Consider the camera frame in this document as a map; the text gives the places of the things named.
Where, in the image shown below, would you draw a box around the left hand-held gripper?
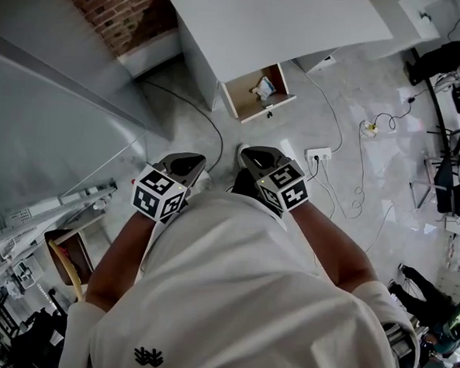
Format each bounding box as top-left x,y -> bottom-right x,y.
129,148 -> 209,228

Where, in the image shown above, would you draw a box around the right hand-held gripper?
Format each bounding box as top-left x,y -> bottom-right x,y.
237,144 -> 313,221

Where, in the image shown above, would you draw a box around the white wooden drawer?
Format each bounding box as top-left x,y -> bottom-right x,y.
217,59 -> 300,128

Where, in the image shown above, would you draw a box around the small item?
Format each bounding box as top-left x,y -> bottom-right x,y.
250,75 -> 278,102

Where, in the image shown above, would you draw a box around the person's right forearm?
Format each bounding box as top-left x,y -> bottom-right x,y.
282,200 -> 388,297

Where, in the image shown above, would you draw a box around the person's left forearm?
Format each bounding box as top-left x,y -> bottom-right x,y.
84,209 -> 164,317

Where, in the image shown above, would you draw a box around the person's left white shoe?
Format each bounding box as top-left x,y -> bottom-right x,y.
192,170 -> 215,196

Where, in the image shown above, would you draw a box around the person's white shoe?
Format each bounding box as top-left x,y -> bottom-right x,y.
192,170 -> 215,196
235,141 -> 254,171

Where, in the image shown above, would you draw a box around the person's right white shoe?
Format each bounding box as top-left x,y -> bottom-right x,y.
235,141 -> 254,171

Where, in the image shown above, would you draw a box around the person's black trousers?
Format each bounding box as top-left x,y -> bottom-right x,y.
228,166 -> 264,200

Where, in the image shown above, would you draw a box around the person's white shirt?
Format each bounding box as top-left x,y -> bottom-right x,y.
57,180 -> 428,368

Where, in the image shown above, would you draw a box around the white desk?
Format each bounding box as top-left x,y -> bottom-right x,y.
154,0 -> 398,122

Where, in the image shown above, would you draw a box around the brown wooden crate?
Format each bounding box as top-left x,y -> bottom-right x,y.
40,227 -> 97,288

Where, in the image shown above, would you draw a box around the grey refrigerator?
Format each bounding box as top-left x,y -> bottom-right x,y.
0,0 -> 185,231

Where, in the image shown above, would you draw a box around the light wooden stick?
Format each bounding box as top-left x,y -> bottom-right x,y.
49,241 -> 90,304

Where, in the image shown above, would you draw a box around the white perforated shelf rack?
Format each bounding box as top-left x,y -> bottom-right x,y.
0,171 -> 119,290

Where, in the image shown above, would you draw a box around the black metal chair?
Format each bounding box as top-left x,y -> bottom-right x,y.
407,120 -> 460,230

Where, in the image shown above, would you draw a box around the black office chair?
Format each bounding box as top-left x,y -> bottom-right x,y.
0,304 -> 68,368

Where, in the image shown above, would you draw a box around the black floor cable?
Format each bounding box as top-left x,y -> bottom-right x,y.
137,79 -> 228,172

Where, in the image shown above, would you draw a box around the white floor cable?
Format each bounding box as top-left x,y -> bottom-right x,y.
283,59 -> 349,155

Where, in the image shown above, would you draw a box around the grey black waist strap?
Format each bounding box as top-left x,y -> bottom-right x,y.
379,321 -> 421,368

